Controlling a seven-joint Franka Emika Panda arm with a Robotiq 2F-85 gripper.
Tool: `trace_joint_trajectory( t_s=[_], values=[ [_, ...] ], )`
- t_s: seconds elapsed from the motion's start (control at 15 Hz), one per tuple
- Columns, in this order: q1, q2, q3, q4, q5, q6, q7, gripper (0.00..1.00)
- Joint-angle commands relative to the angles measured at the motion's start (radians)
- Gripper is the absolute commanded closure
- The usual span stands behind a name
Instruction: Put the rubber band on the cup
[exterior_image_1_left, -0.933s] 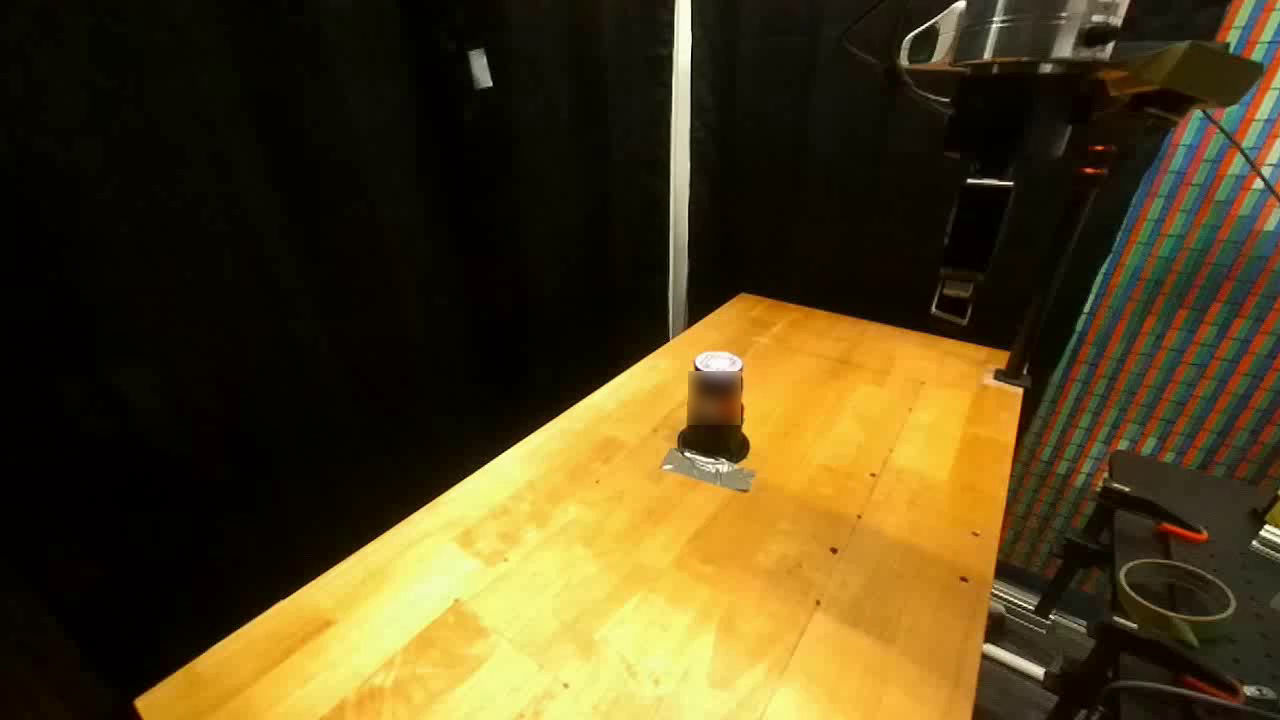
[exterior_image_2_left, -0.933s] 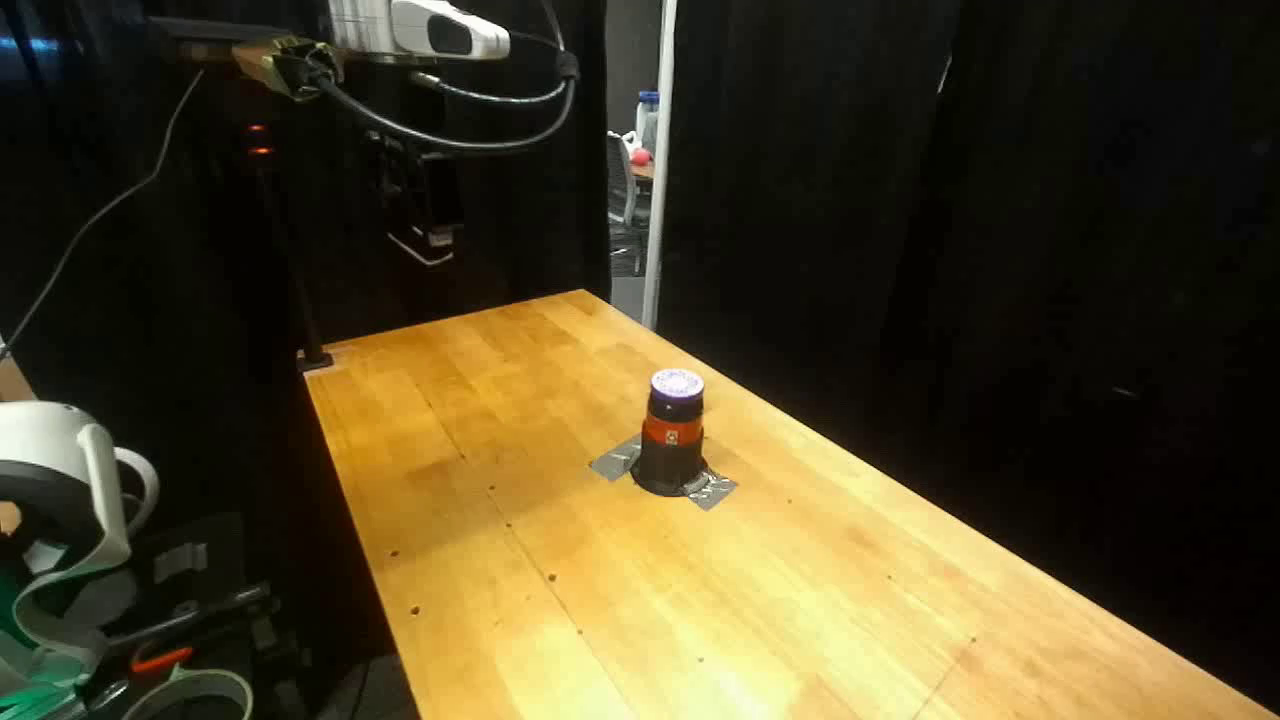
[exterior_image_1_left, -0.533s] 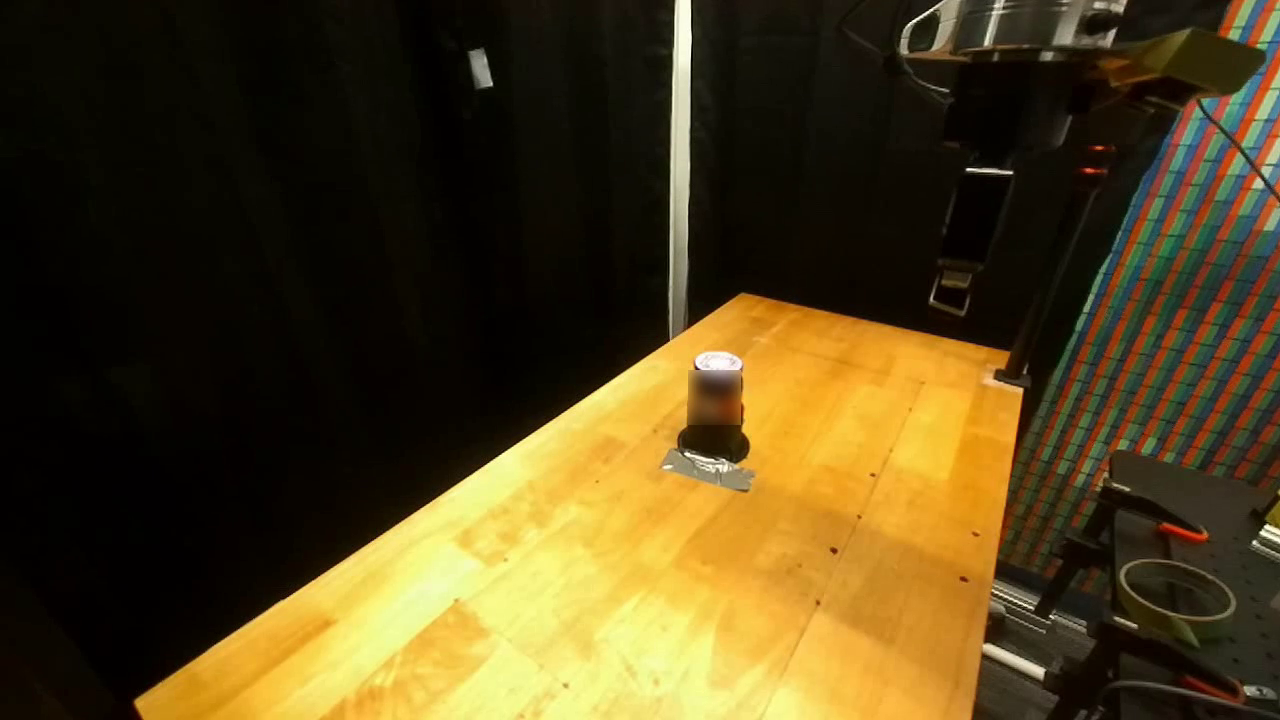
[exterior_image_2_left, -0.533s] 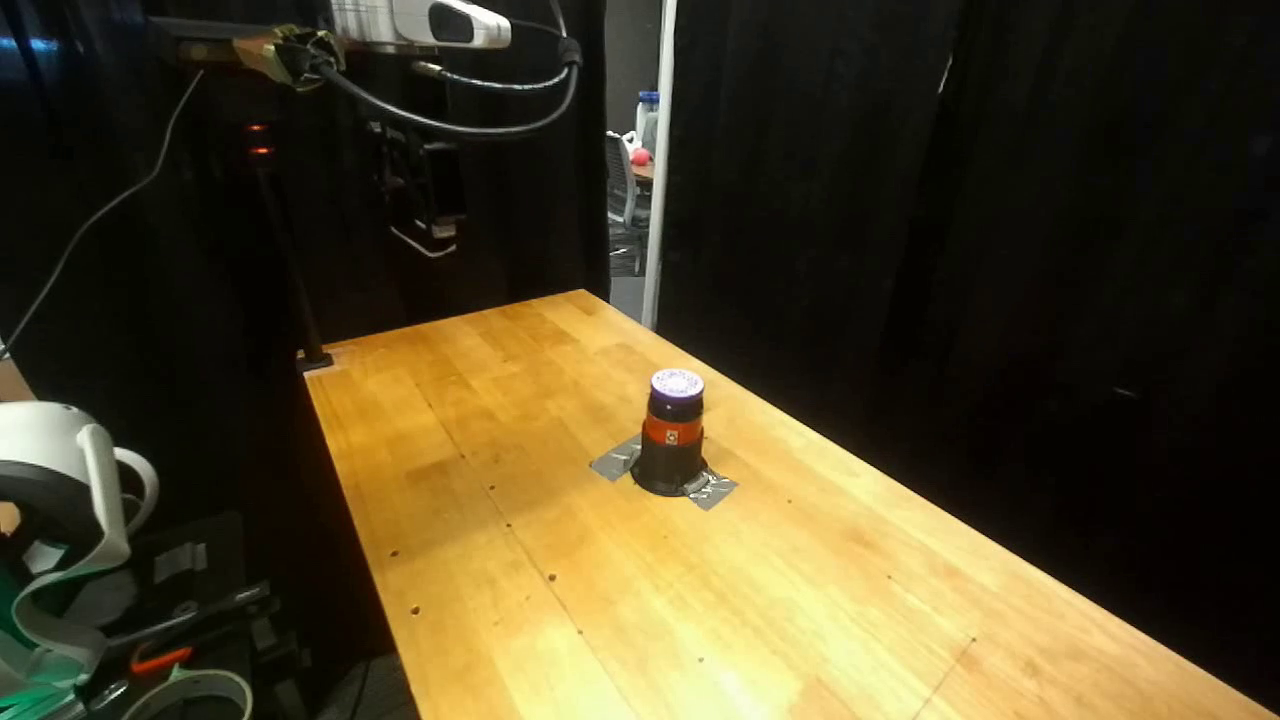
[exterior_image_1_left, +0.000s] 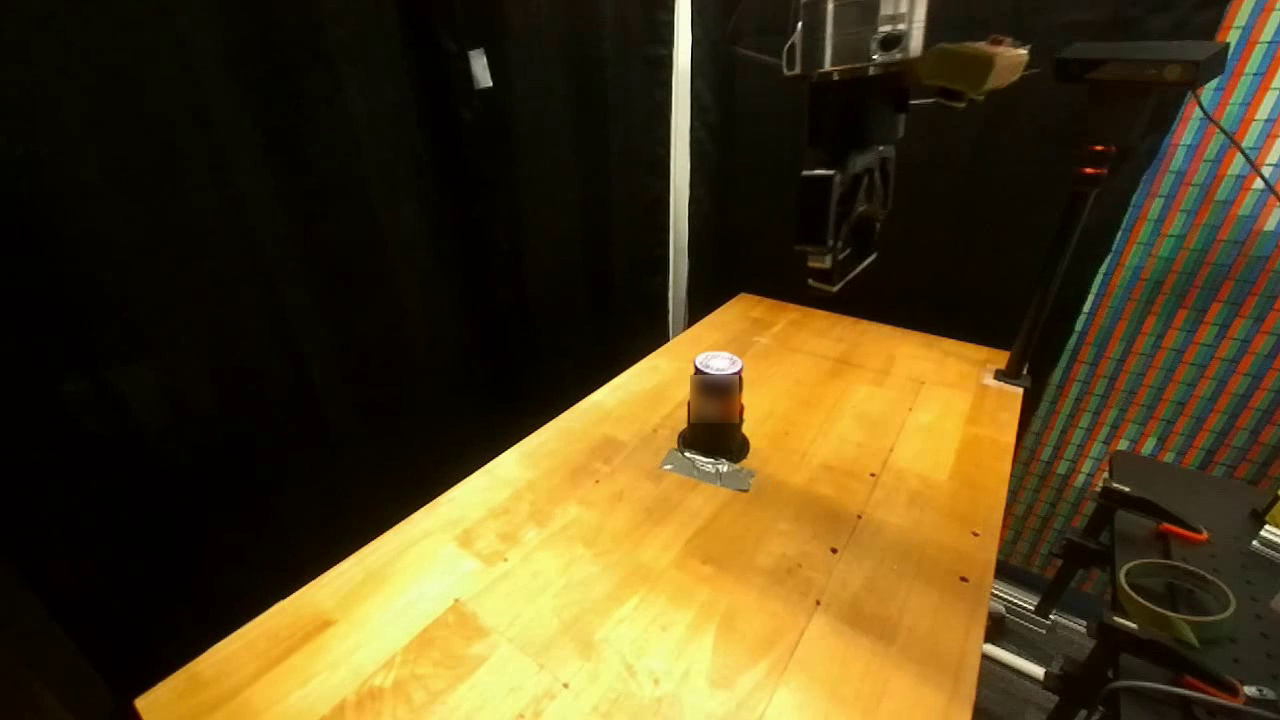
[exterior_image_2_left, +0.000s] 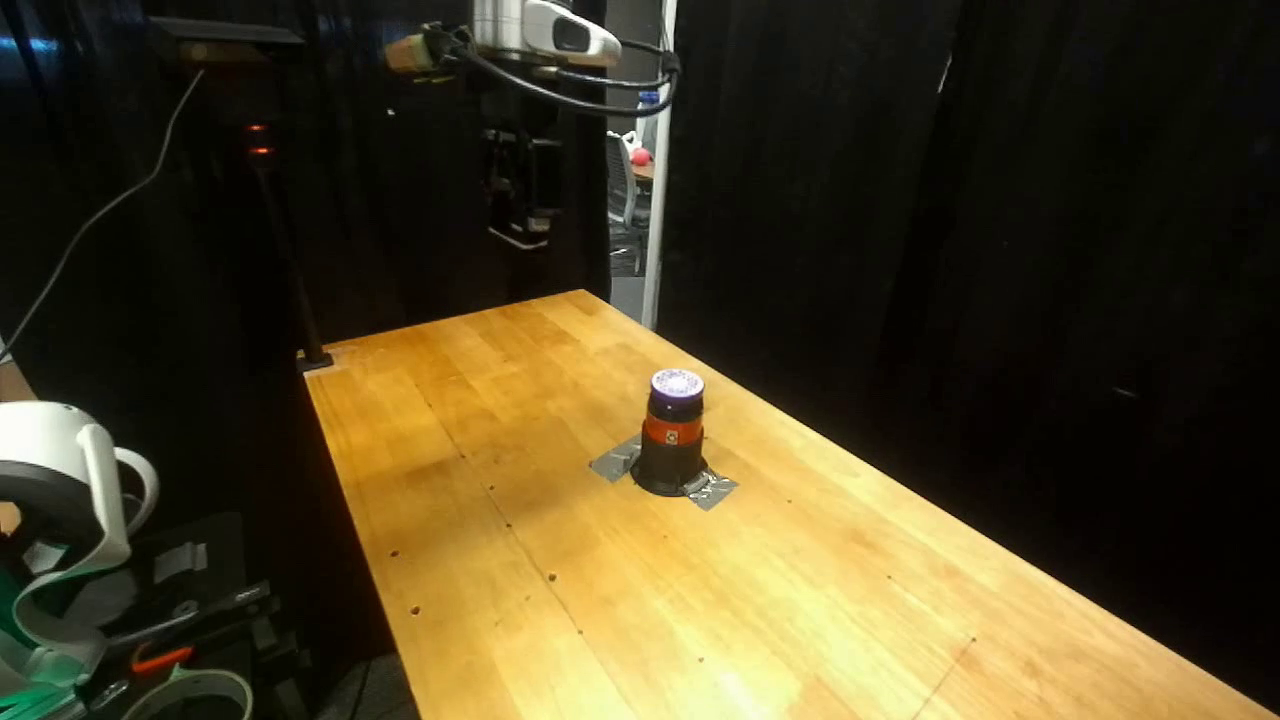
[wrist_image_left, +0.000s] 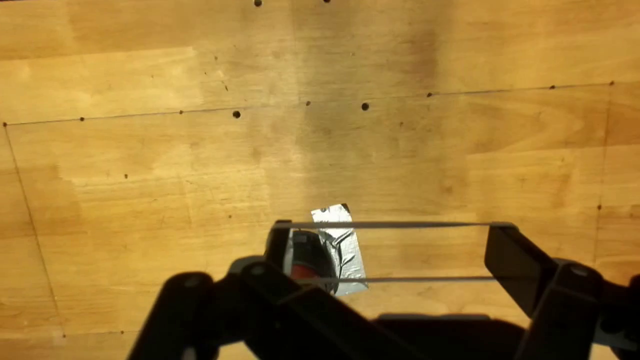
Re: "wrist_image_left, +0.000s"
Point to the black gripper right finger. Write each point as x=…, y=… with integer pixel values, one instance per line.
x=532, y=281

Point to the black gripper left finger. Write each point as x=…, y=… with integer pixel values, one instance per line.
x=267, y=312

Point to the dark cup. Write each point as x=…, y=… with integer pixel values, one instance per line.
x=310, y=257

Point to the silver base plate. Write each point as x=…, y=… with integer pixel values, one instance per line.
x=348, y=257

